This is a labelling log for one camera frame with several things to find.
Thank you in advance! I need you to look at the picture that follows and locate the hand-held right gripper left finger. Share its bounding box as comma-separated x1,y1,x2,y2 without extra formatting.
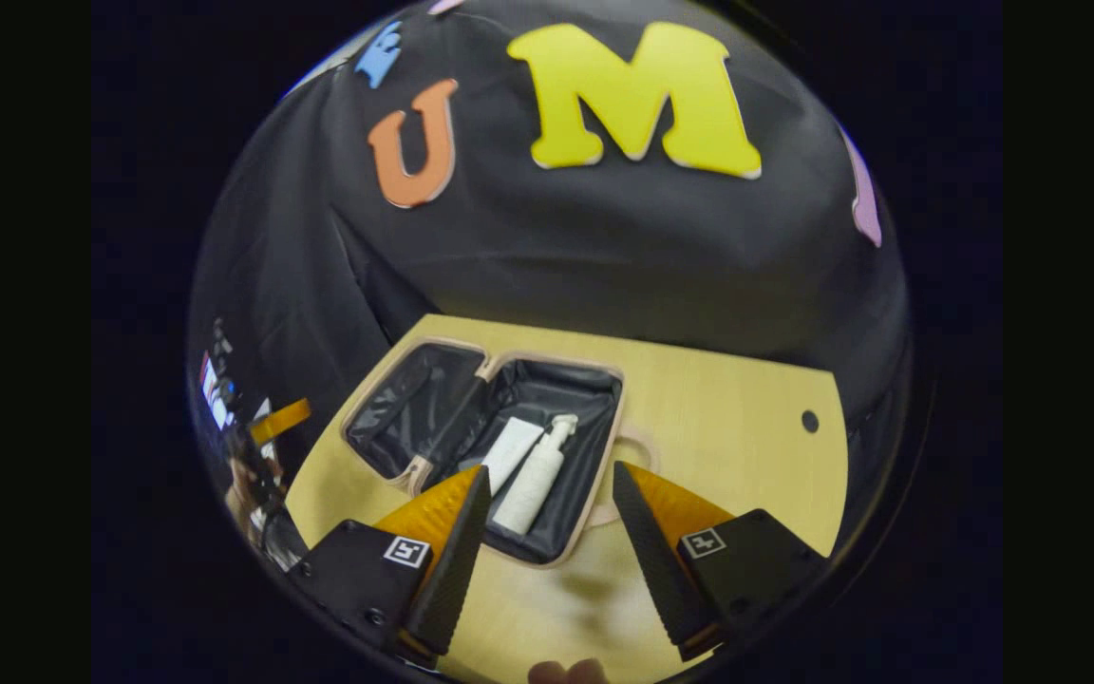
285,465,493,668

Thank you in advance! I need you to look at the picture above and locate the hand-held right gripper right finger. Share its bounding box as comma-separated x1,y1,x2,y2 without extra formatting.
612,461,830,664

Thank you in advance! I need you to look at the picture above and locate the white pump bottle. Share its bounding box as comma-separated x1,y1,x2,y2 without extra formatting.
491,413,581,538

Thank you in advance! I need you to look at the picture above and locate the white squeeze tube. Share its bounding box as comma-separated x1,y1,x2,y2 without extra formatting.
482,418,548,497

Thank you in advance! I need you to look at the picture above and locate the colourful blurred object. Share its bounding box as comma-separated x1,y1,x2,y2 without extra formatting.
198,323,242,433

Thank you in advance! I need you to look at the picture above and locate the black backdrop cloth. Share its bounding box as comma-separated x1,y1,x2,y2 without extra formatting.
188,0,914,447

